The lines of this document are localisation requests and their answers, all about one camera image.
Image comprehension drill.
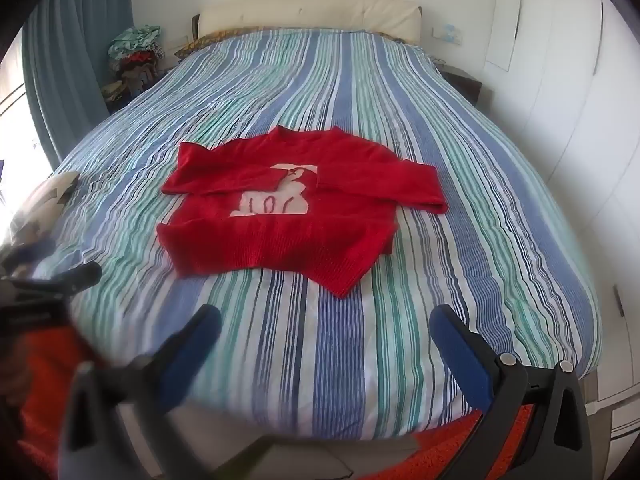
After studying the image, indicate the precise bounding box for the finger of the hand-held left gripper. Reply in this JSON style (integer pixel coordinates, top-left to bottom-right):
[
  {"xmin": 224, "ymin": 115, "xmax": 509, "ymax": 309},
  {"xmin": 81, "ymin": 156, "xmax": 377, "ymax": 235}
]
[{"xmin": 10, "ymin": 261, "xmax": 103, "ymax": 303}]

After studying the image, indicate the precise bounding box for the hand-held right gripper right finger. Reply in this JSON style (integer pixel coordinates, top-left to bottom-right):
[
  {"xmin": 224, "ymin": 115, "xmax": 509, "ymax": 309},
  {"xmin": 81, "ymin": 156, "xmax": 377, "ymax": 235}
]
[{"xmin": 429, "ymin": 304, "xmax": 593, "ymax": 480}]

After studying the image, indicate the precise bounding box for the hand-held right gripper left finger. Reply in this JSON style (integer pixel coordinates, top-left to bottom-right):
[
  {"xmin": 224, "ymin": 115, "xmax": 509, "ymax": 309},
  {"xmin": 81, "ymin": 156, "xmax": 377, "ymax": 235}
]
[{"xmin": 60, "ymin": 304, "xmax": 223, "ymax": 480}]

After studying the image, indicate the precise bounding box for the red knitted sweater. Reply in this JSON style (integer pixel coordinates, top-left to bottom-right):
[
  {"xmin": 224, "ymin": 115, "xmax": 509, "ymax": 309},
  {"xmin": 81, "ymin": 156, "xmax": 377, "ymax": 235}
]
[{"xmin": 156, "ymin": 126, "xmax": 448, "ymax": 300}]

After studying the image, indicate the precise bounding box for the pile of clothes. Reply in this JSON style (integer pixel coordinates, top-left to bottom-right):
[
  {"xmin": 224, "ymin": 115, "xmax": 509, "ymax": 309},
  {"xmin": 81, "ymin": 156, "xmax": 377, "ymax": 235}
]
[{"xmin": 100, "ymin": 25, "xmax": 166, "ymax": 111}]

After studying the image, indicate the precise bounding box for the geometric patterned cushion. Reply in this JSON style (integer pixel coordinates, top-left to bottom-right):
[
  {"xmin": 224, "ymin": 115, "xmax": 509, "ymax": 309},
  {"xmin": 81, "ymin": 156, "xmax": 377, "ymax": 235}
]
[{"xmin": 0, "ymin": 170, "xmax": 81, "ymax": 261}]

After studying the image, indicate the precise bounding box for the orange fluffy rug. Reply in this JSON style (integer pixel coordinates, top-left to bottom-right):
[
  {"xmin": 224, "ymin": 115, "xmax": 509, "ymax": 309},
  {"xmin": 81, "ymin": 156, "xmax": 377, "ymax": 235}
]
[{"xmin": 15, "ymin": 325, "xmax": 543, "ymax": 480}]

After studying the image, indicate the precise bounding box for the striped bedspread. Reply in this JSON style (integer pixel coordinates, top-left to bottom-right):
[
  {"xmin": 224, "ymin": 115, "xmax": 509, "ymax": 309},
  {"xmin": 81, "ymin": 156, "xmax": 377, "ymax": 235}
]
[{"xmin": 10, "ymin": 27, "xmax": 601, "ymax": 442}]

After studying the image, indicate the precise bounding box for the window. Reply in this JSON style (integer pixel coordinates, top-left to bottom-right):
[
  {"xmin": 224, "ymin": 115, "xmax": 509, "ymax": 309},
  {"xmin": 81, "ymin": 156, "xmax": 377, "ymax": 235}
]
[{"xmin": 0, "ymin": 35, "xmax": 56, "ymax": 221}]

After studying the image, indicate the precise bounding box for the blue curtain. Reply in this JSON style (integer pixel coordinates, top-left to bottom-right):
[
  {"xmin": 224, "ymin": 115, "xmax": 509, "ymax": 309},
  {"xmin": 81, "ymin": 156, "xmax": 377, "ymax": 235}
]
[{"xmin": 22, "ymin": 0, "xmax": 136, "ymax": 171}]

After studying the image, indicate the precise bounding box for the yellow patterned pillow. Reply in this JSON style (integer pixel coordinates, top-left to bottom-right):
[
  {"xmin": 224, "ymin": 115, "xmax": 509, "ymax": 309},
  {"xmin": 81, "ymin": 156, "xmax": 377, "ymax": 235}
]
[{"xmin": 174, "ymin": 27, "xmax": 251, "ymax": 61}]

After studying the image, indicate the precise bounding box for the white wardrobe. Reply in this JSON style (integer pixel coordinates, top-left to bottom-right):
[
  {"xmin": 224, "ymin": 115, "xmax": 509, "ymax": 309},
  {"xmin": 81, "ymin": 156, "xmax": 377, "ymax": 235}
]
[{"xmin": 480, "ymin": 0, "xmax": 640, "ymax": 441}]

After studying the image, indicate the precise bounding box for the dark nightstand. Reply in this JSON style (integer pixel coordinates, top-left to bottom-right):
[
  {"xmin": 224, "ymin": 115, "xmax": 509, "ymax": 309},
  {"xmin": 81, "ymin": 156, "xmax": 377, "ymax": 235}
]
[{"xmin": 440, "ymin": 65, "xmax": 483, "ymax": 107}]

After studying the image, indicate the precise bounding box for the cream padded headboard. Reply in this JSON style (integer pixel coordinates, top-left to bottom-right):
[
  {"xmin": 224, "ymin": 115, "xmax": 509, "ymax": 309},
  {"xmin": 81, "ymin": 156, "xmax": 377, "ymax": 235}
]
[{"xmin": 192, "ymin": 0, "xmax": 423, "ymax": 43}]

